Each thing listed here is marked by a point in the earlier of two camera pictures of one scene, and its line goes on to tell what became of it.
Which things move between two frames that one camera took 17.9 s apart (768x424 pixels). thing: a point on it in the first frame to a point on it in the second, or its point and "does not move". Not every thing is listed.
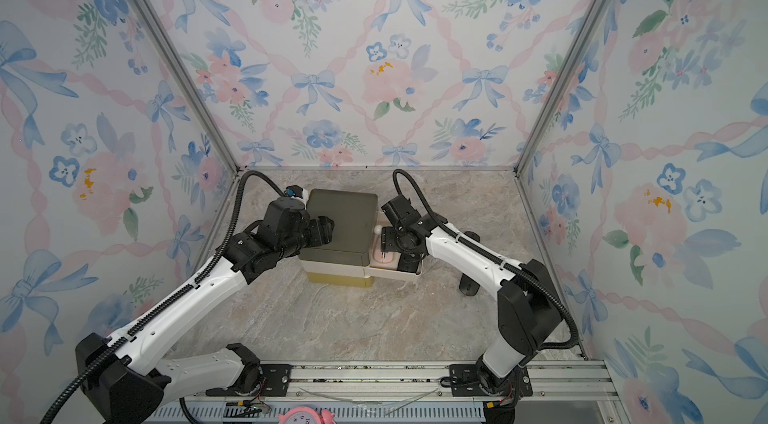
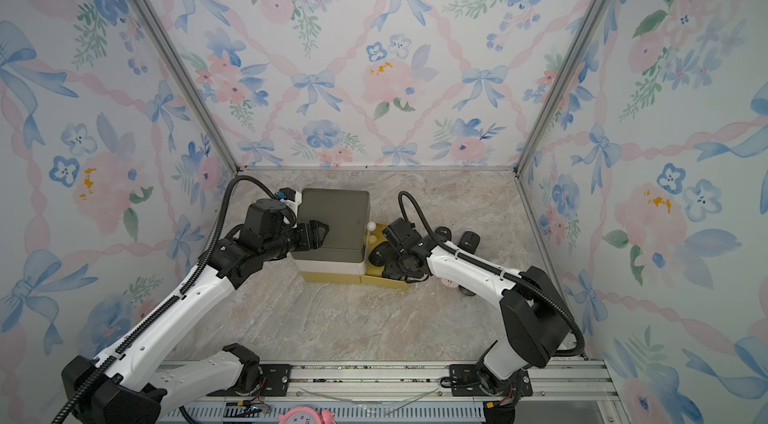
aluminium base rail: (418, 383) does not move
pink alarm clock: (306, 415) does not move
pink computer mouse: (386, 258) to (449, 283)
